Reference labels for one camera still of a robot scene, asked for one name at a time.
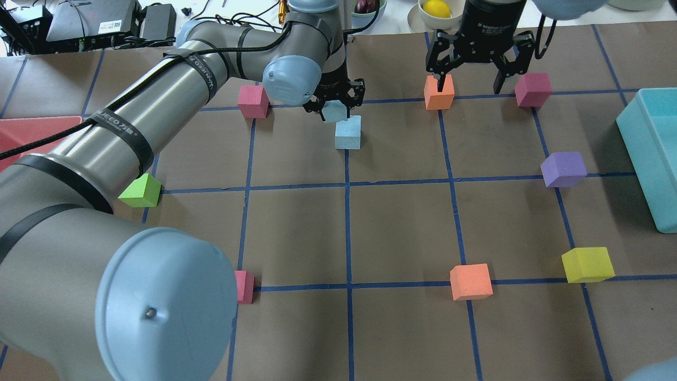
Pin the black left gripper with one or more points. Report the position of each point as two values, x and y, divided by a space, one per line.
335 84

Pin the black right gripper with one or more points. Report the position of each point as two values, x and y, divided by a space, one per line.
484 26

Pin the light blue block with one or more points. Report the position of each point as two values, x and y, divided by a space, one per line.
348 133
334 112

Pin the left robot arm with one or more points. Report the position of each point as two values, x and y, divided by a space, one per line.
104 298

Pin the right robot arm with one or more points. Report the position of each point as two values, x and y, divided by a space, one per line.
551 13

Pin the orange block, far right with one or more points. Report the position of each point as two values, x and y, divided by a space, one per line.
439 99

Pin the orange block, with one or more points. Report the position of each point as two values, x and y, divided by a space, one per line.
470 282
439 99

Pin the pink block, far right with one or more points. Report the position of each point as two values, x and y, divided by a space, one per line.
533 89

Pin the pink block, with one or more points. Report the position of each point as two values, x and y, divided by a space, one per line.
253 102
245 282
533 89

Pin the white bowl with lemon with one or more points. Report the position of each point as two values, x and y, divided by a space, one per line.
433 15

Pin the blue bowl with fruit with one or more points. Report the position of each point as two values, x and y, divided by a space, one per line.
362 12

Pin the pink block, far left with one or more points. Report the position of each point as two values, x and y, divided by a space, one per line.
253 102

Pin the purple block, right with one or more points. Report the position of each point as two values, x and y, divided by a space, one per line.
563 169

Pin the teal plastic tray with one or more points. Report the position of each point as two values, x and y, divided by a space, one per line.
648 128

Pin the black power adapter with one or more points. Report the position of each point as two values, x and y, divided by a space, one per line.
159 22

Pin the pink block, near left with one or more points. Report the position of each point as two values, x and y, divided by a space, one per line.
245 282

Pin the orange block, near right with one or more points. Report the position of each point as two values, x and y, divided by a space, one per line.
470 282

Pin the green foam block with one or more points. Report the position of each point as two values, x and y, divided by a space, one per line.
143 192

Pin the yellow foam block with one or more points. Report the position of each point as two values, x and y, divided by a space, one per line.
587 265

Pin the pink plastic tray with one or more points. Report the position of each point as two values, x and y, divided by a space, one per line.
17 132

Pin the orange screwdriver handle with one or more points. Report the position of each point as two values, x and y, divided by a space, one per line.
282 11

